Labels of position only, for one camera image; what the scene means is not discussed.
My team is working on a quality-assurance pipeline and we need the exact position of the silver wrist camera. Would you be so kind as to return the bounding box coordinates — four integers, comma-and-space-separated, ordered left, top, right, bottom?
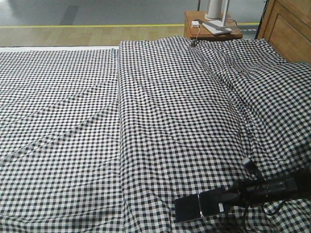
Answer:
242, 157, 261, 179

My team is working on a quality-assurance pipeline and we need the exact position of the checkered bed sheet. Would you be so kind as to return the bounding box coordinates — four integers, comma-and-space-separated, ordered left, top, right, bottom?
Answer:
0, 49, 123, 233

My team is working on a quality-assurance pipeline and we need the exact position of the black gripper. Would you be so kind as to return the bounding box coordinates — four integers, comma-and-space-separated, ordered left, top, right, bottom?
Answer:
211, 178, 298, 206

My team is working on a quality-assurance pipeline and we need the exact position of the black smartphone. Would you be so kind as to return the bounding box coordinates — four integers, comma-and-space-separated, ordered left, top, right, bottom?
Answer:
174, 189, 231, 223

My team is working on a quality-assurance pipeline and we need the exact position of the wooden headboard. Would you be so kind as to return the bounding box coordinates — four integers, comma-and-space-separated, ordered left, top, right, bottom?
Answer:
258, 0, 311, 63

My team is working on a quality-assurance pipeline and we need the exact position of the wooden nightstand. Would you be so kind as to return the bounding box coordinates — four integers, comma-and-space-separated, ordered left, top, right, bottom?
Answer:
184, 11, 242, 41

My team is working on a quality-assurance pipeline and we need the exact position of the checkered duvet cover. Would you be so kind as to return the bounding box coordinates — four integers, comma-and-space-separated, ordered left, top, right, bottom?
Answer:
118, 37, 311, 233

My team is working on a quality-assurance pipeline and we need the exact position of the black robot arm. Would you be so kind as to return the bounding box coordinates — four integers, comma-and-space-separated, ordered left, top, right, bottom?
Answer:
212, 164, 311, 207

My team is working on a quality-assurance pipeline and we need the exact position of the white cylindrical fan base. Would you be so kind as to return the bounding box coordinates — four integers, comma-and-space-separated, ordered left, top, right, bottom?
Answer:
205, 0, 223, 20

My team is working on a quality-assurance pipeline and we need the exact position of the white power adapter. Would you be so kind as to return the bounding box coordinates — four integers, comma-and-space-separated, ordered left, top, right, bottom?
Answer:
191, 20, 200, 28

